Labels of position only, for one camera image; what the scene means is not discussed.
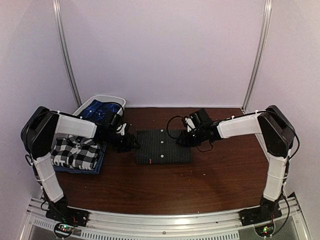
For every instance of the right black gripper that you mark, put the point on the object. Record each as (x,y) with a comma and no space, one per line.
(185,141)

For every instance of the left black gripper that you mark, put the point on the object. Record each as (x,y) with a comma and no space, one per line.
(128,143)

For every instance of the dark grey pinstriped shirt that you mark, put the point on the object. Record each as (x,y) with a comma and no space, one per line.
(156,147)

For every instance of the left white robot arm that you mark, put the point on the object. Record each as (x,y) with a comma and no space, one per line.
(39,132)

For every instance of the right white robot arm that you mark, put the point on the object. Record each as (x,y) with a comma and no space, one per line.
(277,133)

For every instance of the blue plaid shirt in basket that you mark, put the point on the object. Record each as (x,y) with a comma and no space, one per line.
(96,111)

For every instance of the white plastic basket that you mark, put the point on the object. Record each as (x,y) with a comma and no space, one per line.
(103,98)

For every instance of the black white checkered folded shirt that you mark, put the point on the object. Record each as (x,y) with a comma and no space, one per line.
(75,152)

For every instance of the blue folded shirt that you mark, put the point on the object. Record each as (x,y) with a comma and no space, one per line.
(95,171)

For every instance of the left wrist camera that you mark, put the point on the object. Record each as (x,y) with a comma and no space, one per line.
(123,128)

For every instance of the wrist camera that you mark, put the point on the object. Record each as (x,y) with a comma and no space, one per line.
(123,128)
(188,123)

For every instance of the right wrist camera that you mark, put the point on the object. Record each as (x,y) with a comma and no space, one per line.
(188,123)

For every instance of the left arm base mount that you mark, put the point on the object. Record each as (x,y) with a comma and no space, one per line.
(61,212)

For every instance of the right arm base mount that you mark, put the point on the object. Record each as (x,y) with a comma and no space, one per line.
(266,211)

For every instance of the front aluminium rail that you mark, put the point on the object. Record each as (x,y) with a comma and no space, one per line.
(223,225)

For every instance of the left aluminium corner post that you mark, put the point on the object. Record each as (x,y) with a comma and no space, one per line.
(64,51)

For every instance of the aluminium corner post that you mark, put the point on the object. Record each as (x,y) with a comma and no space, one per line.
(264,31)
(64,51)

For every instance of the right aluminium corner post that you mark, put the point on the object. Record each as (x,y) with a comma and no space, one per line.
(264,31)

